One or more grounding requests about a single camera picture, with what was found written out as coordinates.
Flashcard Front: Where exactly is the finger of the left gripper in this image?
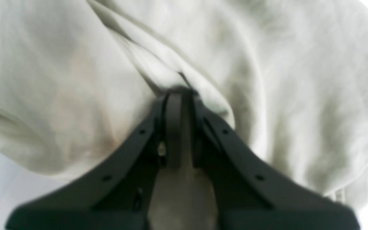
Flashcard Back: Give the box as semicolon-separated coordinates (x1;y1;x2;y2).
5;92;183;230
183;90;360;230

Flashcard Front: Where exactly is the beige T-shirt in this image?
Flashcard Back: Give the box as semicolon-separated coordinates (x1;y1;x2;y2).
0;0;368;230

